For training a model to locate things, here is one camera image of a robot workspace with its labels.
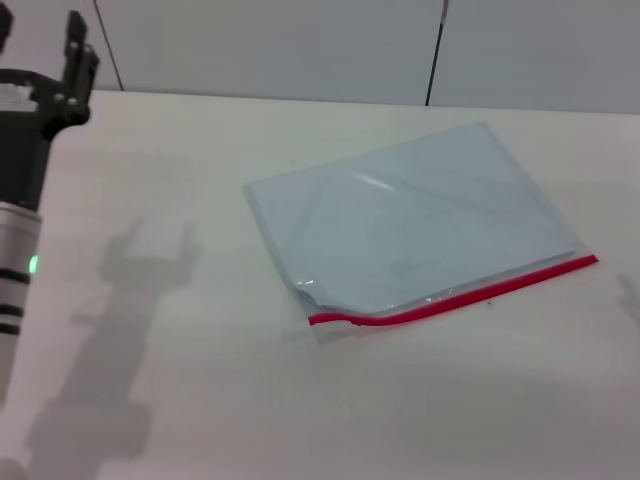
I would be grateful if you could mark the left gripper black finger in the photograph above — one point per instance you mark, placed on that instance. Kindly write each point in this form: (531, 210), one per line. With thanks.
(4, 27)
(77, 60)

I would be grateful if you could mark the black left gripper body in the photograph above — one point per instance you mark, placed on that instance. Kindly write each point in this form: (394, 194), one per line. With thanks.
(30, 145)

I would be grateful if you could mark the clear document bag red zip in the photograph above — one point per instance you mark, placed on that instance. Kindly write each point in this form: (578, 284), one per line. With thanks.
(410, 220)

